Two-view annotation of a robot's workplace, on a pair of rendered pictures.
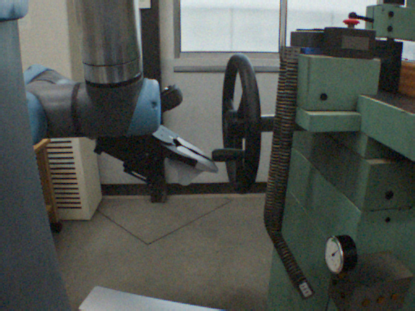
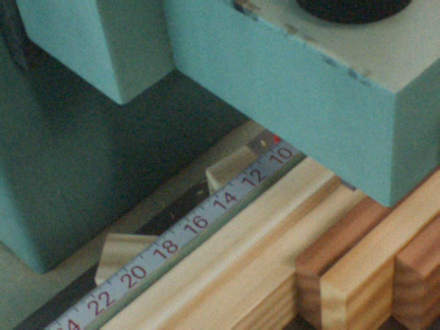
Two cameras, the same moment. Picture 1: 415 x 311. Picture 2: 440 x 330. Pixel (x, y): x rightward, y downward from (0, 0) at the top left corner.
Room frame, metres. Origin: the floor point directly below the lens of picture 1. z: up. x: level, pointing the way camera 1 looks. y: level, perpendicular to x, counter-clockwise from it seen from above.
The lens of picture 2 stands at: (0.92, -0.17, 1.31)
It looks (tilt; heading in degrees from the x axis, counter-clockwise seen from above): 49 degrees down; 239
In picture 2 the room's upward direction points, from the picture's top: 9 degrees counter-clockwise
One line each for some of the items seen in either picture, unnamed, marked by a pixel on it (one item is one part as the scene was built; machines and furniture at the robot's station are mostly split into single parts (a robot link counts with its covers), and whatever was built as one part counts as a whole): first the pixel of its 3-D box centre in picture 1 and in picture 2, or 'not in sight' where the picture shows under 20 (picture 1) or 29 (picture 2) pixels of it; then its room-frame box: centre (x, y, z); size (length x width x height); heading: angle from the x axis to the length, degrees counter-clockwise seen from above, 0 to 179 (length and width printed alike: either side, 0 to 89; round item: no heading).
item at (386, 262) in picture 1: (369, 285); not in sight; (0.44, -0.29, 0.58); 0.12 x 0.08 x 0.08; 97
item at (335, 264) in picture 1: (341, 257); not in sight; (0.43, -0.22, 0.65); 0.06 x 0.04 x 0.08; 7
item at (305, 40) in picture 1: (329, 39); not in sight; (0.60, -0.21, 0.99); 0.13 x 0.11 x 0.06; 7
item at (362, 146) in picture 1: (359, 117); not in sight; (0.71, -0.34, 0.82); 0.40 x 0.21 x 0.04; 7
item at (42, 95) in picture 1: (41, 112); not in sight; (0.43, 0.23, 0.89); 0.11 x 0.11 x 0.08; 5
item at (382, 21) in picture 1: (399, 27); (322, 48); (0.71, -0.42, 1.03); 0.14 x 0.07 x 0.09; 97
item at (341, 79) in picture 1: (327, 78); not in sight; (0.61, -0.21, 0.92); 0.15 x 0.13 x 0.09; 7
